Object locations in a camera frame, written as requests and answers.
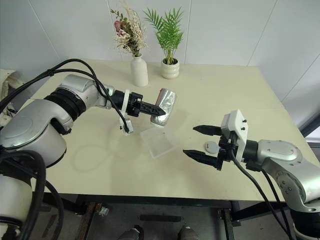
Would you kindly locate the small clear plastic object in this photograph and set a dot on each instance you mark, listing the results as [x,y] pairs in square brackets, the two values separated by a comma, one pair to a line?
[103,211]

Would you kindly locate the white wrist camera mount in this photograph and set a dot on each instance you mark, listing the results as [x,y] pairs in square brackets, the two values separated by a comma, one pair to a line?
[125,98]
[237,120]

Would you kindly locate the white ceramic vase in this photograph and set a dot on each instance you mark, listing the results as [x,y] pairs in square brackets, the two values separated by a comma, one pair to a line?
[139,75]

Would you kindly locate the clear plastic square container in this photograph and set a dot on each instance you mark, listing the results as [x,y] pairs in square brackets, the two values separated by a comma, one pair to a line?
[160,145]

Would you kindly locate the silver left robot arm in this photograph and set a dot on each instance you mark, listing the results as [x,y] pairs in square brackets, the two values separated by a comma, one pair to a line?
[30,130]

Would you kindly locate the dried flower bouquet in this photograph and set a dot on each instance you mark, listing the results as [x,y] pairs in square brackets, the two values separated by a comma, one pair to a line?
[131,37]

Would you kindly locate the rusty brown table leg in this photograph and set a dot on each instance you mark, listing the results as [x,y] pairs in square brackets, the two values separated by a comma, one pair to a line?
[86,222]

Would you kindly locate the dark grey rounded shape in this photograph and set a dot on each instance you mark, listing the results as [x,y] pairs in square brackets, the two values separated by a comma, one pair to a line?
[130,233]
[188,233]

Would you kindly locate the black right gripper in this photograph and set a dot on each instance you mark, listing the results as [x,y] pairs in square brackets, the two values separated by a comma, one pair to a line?
[228,150]

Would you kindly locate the black metal table frame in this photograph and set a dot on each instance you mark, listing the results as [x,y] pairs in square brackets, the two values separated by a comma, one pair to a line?
[150,200]

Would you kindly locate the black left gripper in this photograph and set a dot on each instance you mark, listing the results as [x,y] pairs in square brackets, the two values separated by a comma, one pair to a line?
[135,105]

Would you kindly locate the white ribbed plant pot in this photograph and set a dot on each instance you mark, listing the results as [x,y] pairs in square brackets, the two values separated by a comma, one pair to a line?
[170,71]

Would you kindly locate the small white round disc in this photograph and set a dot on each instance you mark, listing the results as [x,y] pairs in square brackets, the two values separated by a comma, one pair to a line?
[211,147]

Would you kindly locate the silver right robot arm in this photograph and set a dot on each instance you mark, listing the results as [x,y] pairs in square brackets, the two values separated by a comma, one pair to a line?
[277,150]

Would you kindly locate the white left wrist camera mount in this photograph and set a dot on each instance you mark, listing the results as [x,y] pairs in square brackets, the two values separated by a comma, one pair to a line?
[125,98]

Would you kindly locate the green palm plant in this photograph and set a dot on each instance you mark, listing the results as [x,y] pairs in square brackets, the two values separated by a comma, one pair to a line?
[170,32]

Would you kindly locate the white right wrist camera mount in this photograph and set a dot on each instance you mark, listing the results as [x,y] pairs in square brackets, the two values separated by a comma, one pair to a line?
[237,120]

